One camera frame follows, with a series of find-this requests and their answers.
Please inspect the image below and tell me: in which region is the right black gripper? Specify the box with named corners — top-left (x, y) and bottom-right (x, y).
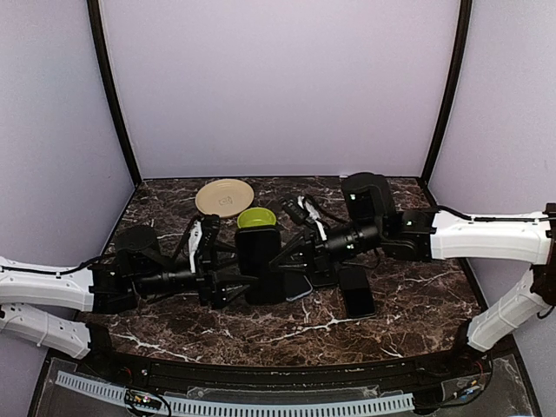
top-left (268, 218), bottom-right (384, 280)

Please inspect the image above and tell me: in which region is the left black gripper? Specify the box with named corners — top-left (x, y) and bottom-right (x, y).
top-left (134, 241), bottom-right (259, 309)

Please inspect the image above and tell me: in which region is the lavender phone case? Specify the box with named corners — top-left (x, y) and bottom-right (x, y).
top-left (284, 274), bottom-right (313, 302)

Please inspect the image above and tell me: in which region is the black phone case bottom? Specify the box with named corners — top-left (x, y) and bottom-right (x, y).
top-left (235, 225), bottom-right (286, 306)

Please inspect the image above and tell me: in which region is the black phone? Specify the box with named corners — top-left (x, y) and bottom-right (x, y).
top-left (338, 267), bottom-right (376, 319)

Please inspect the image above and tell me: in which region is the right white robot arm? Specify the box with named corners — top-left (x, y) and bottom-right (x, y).
top-left (269, 172), bottom-right (555, 377)

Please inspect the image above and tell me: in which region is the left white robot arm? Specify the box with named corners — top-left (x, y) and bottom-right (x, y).
top-left (1, 222), bottom-right (258, 379)

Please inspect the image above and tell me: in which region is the green plastic bowl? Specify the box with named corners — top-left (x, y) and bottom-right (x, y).
top-left (236, 207), bottom-right (277, 228)

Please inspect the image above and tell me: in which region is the beige round plate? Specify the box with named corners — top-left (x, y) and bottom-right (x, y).
top-left (195, 179), bottom-right (255, 218)

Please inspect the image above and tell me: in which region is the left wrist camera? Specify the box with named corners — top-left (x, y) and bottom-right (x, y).
top-left (187, 215), bottom-right (221, 274)

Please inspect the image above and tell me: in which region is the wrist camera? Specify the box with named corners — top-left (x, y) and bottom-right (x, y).
top-left (280, 195), bottom-right (328, 241)
top-left (187, 215), bottom-right (221, 274)

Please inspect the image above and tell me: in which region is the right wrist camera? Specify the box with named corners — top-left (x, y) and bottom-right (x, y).
top-left (280, 195), bottom-right (328, 241)

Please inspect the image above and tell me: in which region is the white slotted cable duct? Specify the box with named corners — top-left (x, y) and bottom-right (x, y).
top-left (55, 371), bottom-right (415, 416)

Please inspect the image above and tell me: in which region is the black front rail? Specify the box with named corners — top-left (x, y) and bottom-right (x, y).
top-left (92, 353), bottom-right (455, 391)

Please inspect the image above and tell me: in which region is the left black frame post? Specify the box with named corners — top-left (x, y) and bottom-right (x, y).
top-left (86, 0), bottom-right (142, 188)

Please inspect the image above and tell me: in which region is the black frame post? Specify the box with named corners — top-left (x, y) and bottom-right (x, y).
top-left (86, 0), bottom-right (142, 188)
top-left (420, 0), bottom-right (473, 186)

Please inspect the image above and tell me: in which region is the right black frame post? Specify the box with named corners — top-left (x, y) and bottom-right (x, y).
top-left (420, 0), bottom-right (473, 186)

